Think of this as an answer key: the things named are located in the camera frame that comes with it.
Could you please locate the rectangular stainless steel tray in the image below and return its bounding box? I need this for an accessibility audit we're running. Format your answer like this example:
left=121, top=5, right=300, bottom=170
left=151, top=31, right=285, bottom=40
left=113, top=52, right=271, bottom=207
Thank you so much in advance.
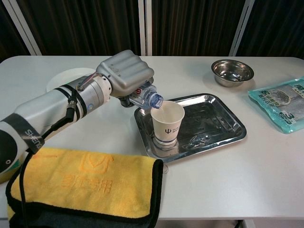
left=133, top=93, right=247, bottom=164

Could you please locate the yellow towel with black trim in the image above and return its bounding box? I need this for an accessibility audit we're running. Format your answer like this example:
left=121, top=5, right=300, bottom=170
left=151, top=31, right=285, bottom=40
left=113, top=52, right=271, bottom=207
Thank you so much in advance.
left=5, top=147, right=164, bottom=228

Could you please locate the stainless steel bowl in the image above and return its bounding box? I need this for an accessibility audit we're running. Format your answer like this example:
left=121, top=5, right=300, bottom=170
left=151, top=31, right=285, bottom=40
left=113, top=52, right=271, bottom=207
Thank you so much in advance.
left=210, top=59, right=255, bottom=88

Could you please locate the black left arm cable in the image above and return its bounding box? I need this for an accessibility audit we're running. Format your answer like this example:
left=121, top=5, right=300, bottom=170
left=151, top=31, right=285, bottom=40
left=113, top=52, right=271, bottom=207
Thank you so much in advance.
left=19, top=91, right=83, bottom=228

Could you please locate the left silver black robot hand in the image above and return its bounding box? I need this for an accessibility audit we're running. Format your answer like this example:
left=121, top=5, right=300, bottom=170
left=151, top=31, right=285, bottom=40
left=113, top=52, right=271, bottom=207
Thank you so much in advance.
left=95, top=49, right=155, bottom=107

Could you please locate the teal steel scrubber packet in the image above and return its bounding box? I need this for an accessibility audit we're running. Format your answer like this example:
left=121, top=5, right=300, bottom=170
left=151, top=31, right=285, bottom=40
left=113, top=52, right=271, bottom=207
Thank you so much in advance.
left=247, top=76, right=304, bottom=134

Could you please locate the transparent plastic water bottle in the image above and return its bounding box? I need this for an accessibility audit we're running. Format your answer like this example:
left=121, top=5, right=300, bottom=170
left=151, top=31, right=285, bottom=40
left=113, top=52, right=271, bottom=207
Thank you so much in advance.
left=128, top=80, right=164, bottom=110

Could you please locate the white paper cup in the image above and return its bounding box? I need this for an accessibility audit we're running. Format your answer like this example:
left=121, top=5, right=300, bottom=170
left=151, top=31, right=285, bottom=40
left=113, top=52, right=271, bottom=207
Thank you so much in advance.
left=150, top=100, right=185, bottom=145

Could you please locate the white round plate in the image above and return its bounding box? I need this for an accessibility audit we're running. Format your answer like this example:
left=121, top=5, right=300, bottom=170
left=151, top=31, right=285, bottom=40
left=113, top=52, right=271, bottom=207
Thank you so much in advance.
left=46, top=67, right=97, bottom=92

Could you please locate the white partition frame post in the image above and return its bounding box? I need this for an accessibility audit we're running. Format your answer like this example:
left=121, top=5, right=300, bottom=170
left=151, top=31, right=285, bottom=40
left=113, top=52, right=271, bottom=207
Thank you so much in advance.
left=229, top=0, right=257, bottom=57
left=6, top=0, right=41, bottom=56
left=139, top=0, right=152, bottom=57

